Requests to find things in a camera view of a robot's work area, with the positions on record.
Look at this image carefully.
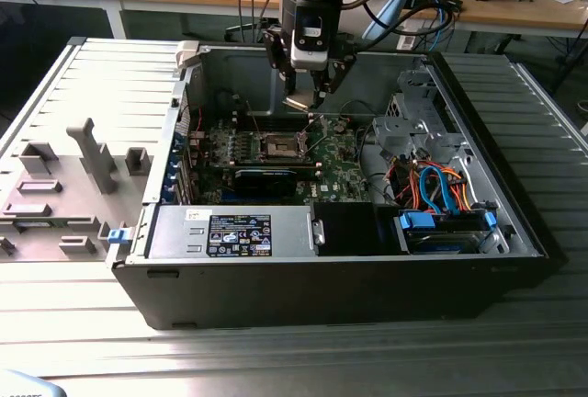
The black plastic shroud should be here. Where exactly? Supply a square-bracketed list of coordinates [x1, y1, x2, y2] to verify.
[315, 202, 377, 256]

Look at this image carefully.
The silver-topped CPU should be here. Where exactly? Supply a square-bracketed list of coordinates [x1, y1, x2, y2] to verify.
[281, 95, 311, 111]

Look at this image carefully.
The black RAM slot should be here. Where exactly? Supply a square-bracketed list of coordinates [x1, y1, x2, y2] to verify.
[234, 111, 318, 118]
[234, 115, 318, 121]
[206, 161, 319, 171]
[234, 119, 318, 125]

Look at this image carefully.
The silver power supply unit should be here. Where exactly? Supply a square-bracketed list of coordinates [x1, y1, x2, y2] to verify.
[145, 205, 319, 260]

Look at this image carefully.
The black graphics card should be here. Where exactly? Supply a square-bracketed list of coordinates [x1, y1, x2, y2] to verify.
[232, 166, 300, 199]

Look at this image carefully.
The hard disk in blue carrier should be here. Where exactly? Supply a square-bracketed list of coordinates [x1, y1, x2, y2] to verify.
[393, 210, 500, 255]

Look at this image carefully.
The orange power wire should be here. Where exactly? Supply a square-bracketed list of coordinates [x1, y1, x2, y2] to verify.
[390, 162, 481, 213]

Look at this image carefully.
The pale blue slanted stand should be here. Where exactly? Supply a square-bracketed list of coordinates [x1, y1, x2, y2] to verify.
[361, 0, 408, 42]

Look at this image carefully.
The pale grey rounded device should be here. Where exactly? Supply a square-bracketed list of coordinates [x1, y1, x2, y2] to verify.
[0, 368, 62, 397]

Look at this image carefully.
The black PC case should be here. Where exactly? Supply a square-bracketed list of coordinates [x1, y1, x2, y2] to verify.
[109, 37, 570, 332]

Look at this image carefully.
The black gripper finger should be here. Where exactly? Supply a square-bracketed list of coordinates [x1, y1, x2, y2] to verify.
[311, 36, 358, 109]
[262, 24, 299, 96]

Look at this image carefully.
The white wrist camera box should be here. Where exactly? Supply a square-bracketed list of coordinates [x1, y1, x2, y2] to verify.
[289, 9, 334, 72]

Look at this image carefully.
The blue cable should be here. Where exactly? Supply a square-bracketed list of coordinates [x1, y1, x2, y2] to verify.
[429, 0, 454, 47]

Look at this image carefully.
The green motherboard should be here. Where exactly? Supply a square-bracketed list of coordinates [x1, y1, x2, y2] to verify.
[188, 111, 374, 208]

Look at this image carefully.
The blue data wire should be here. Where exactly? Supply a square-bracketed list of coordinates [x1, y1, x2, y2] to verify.
[418, 164, 458, 215]

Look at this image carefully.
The CPU socket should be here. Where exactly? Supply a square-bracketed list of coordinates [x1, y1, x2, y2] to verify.
[250, 130, 313, 162]

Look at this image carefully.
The grey parts rack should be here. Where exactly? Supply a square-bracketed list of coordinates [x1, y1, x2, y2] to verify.
[0, 116, 155, 264]

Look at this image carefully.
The metal drive cage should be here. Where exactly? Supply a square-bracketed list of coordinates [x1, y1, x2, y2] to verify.
[370, 68, 466, 166]

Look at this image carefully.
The white labelled box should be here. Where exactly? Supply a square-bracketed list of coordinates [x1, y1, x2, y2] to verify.
[396, 28, 418, 52]

